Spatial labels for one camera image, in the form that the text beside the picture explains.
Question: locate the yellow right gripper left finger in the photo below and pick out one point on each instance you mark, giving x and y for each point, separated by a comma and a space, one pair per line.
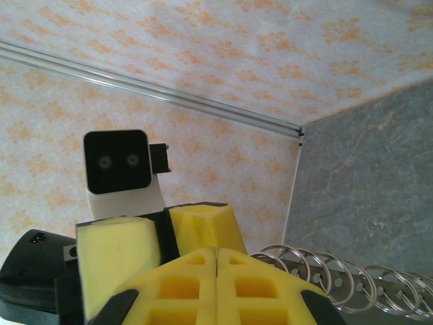
176, 294

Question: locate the aluminium side rail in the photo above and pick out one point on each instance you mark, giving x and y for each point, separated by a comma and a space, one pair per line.
292, 196

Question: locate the aluminium frame post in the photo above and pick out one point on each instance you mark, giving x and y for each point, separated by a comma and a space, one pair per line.
152, 89

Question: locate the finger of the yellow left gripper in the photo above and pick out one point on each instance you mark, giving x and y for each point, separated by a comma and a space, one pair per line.
115, 254
206, 230

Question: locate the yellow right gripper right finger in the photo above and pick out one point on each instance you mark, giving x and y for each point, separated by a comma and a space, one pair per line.
257, 294

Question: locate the metal key plate with rings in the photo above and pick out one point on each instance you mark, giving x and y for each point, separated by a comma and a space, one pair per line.
338, 281

